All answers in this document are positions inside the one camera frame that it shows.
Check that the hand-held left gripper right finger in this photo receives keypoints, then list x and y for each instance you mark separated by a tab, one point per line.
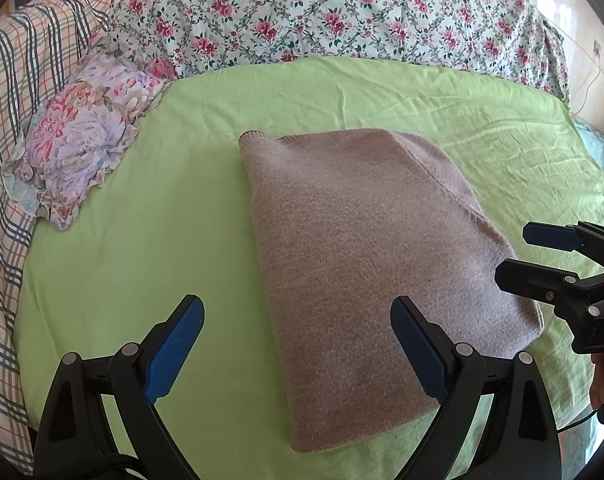
422	355

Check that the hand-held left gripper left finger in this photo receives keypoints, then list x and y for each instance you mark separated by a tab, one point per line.
174	347

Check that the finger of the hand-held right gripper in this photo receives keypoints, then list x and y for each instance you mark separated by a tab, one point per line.
529	277
549	236

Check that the beige knitted sweater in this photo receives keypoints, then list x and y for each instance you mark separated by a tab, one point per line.
357	260

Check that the light blue cloth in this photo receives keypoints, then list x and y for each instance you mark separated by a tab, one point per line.
599	152

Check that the light green bed sheet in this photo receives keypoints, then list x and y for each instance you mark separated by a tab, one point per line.
156	220

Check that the purple floral ruffled pillow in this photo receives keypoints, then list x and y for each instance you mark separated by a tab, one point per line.
81	135

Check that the plaid striped blanket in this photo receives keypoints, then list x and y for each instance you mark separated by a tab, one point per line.
11	110

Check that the pink rose print duvet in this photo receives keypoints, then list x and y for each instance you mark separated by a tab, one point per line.
307	10

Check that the white wall socket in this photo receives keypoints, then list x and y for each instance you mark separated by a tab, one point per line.
598	49

